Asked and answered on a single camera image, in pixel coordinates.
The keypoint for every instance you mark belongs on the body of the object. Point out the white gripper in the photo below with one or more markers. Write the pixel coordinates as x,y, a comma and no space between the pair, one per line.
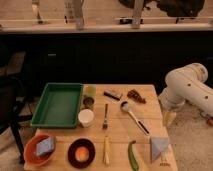
170,104

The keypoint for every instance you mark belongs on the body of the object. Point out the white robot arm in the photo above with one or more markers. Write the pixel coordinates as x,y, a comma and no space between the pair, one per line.
186,84

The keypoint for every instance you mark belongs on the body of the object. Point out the grey folded cloth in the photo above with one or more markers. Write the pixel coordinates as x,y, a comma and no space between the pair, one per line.
158,146

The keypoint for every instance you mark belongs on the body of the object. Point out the green chili pepper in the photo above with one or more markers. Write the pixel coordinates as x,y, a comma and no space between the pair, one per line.
131,156

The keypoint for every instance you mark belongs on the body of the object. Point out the black and tan brush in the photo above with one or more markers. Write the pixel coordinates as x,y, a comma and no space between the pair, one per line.
113,94

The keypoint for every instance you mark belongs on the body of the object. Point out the pale yellow corn cob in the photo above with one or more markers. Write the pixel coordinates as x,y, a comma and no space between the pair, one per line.
106,152

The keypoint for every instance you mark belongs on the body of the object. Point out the white paper cup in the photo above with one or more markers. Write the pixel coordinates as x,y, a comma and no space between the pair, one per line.
86,117

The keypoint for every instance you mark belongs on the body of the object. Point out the dark maroon plate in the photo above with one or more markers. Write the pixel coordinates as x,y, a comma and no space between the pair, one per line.
82,142

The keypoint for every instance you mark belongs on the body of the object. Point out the orange fruit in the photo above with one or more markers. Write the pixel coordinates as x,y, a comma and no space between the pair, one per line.
82,154

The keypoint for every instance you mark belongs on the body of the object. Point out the green plastic tray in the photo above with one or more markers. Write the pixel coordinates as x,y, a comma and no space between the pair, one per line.
58,106

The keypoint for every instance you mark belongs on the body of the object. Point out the blue-grey sponge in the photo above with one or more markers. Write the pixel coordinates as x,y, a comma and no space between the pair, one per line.
45,146

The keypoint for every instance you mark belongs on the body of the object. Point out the orange bowl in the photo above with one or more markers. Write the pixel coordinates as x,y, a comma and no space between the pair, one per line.
30,151

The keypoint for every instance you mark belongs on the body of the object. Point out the black chair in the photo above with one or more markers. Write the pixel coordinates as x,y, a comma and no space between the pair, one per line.
10,108

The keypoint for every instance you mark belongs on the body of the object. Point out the white spoon black handle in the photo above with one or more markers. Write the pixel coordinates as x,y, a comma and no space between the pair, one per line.
127,108

